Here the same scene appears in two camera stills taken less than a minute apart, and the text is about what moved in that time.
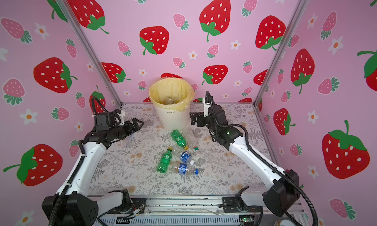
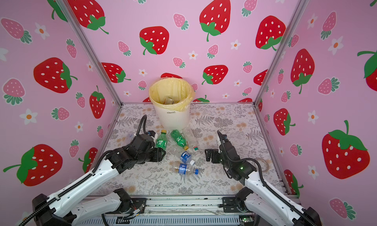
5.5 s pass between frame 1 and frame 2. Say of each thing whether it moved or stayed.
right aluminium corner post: stayed
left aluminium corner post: stayed
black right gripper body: moved
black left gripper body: moved
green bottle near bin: stayed
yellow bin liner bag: stayed
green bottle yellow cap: moved
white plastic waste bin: stayed
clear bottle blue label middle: stayed
